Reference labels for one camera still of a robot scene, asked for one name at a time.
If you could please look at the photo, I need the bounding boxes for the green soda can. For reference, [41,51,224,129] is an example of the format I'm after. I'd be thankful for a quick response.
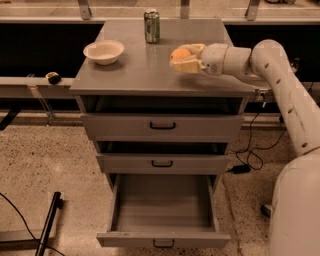
[144,9,160,43]

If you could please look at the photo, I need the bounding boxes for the black cable on floor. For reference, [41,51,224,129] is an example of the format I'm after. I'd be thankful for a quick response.
[225,81,315,174]

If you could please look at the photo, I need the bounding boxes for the black cable left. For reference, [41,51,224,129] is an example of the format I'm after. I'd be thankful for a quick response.
[0,191,67,256]

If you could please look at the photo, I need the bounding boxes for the small black yellow object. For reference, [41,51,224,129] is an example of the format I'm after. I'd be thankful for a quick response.
[46,72,61,85]

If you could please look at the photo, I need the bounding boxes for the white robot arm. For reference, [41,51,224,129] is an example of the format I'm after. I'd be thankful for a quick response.
[169,40,320,256]

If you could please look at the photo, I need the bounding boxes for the grey bottom drawer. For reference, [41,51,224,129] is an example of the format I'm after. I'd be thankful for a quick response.
[97,174,230,249]

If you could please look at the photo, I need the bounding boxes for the black power adapter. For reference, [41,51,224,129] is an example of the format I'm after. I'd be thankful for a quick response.
[230,164,250,174]

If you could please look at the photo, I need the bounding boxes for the grey middle drawer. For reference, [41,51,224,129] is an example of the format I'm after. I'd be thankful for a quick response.
[97,153,228,175]

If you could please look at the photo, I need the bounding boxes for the grey drawer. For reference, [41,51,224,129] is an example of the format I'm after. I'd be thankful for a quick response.
[97,174,230,249]
[81,113,243,142]
[97,153,228,175]

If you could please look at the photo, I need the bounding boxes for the white bowl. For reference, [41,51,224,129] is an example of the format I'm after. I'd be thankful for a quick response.
[83,40,124,65]

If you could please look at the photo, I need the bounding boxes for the grey top drawer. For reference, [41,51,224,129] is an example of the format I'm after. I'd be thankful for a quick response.
[81,113,243,142]

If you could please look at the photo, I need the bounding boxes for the grey drawer cabinet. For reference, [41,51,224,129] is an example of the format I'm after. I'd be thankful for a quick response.
[69,18,257,188]

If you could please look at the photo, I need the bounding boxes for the black metal stand leg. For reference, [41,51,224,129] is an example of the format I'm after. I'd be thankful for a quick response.
[35,192,63,256]

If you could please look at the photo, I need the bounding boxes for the orange fruit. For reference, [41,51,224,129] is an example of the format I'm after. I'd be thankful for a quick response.
[170,48,192,61]

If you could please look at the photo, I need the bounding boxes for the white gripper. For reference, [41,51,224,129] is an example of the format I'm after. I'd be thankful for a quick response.
[170,43,228,76]

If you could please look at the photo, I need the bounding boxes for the grey orange sneaker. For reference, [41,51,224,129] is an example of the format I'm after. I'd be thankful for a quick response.
[260,205,271,217]

